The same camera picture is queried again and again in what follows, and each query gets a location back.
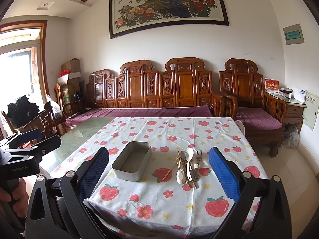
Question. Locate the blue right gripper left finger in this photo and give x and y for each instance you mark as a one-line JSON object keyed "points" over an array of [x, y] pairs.
{"points": [[89, 173]]}

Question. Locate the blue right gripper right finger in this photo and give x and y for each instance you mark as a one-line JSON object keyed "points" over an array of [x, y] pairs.
{"points": [[227, 179]]}

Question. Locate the metal spoon with face handle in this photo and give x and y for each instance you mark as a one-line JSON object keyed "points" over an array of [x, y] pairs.
{"points": [[190, 168]]}

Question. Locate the metal fork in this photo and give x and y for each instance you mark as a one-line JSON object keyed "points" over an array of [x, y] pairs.
{"points": [[199, 155]]}

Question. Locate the white plastic soup spoon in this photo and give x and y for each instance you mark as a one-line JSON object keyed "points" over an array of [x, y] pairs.
{"points": [[190, 154]]}

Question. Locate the brown chopstick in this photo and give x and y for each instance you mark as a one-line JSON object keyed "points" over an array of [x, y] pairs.
{"points": [[182, 164]]}

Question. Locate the light wooden chopstick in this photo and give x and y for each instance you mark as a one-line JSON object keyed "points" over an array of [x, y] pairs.
{"points": [[168, 172]]}

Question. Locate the cream plastic spoon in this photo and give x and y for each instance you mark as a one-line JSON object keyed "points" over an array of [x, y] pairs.
{"points": [[180, 176]]}

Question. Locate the person's left hand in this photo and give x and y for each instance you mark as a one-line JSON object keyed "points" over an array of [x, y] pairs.
{"points": [[20, 197]]}

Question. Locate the metal rectangular tray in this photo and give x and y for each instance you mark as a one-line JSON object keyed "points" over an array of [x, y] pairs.
{"points": [[132, 162]]}

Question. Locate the dark wooden dining chair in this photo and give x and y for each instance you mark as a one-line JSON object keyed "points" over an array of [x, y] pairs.
{"points": [[23, 116]]}

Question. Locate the purple armchair cushion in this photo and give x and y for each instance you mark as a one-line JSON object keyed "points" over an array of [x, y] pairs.
{"points": [[256, 119]]}

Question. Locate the floral strawberry tablecloth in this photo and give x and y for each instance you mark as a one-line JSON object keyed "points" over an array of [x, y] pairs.
{"points": [[151, 207]]}

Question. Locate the carved wooden armchair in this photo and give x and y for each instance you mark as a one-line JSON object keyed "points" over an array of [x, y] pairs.
{"points": [[242, 86]]}

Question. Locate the clear plastic bag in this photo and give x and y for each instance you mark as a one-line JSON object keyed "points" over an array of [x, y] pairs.
{"points": [[291, 136]]}

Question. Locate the purple sofa cushion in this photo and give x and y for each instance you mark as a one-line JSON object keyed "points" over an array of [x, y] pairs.
{"points": [[195, 111]]}

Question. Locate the stacked cardboard boxes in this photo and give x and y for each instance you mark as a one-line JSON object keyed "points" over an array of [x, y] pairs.
{"points": [[69, 80]]}

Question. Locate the wooden side table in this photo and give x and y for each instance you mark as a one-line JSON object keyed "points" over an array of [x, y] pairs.
{"points": [[285, 110]]}

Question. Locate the red card stand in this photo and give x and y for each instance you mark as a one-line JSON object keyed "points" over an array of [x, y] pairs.
{"points": [[272, 86]]}

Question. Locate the long carved wooden sofa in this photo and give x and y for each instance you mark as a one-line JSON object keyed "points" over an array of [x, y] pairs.
{"points": [[185, 82]]}

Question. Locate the white router box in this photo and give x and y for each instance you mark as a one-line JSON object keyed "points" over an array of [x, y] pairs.
{"points": [[300, 95]]}

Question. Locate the peacock flower framed painting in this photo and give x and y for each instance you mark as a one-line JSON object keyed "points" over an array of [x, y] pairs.
{"points": [[128, 16]]}

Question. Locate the grey wall electrical panel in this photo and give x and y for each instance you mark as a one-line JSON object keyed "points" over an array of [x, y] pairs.
{"points": [[293, 34]]}

